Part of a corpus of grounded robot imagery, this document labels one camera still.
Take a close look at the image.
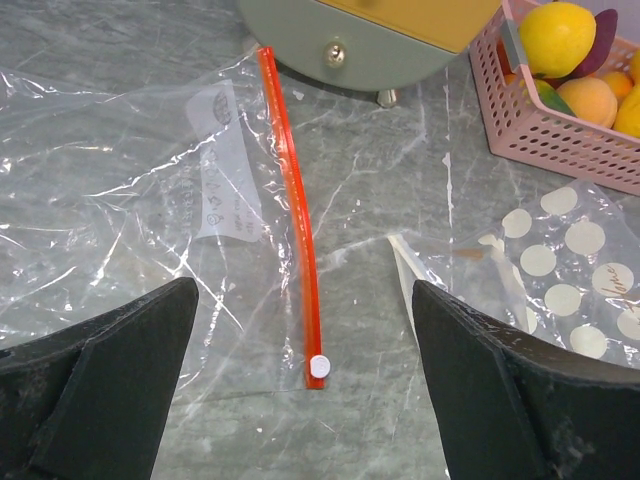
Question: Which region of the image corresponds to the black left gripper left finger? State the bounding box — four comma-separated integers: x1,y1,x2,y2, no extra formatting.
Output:
1,277,199,479

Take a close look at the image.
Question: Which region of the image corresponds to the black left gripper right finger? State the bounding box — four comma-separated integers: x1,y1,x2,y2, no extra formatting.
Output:
412,280,639,479

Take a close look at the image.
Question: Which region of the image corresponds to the clear white-slider zip bag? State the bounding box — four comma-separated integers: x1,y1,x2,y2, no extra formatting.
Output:
388,181,639,368

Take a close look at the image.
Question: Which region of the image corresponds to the clear red-zip bag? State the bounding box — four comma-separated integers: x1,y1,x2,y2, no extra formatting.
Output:
1,47,331,395

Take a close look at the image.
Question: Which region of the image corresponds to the fake green orange mango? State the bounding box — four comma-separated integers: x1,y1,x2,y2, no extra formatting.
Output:
511,77,576,117

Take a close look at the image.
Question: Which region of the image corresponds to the fake yellow peach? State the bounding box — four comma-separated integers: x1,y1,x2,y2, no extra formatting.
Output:
556,77,618,128

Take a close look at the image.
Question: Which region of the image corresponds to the fake yellow lemon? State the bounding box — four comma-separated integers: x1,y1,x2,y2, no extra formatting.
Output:
518,2,597,79

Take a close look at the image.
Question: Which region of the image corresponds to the fake purple onion slice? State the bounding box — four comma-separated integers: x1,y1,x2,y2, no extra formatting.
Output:
550,8,618,86

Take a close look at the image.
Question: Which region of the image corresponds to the pink perforated plastic basket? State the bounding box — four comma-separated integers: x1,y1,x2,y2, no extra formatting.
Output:
469,1,639,196

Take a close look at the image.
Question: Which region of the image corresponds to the round pastel mini drawer cabinet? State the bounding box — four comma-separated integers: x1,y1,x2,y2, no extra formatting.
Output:
237,0,501,94

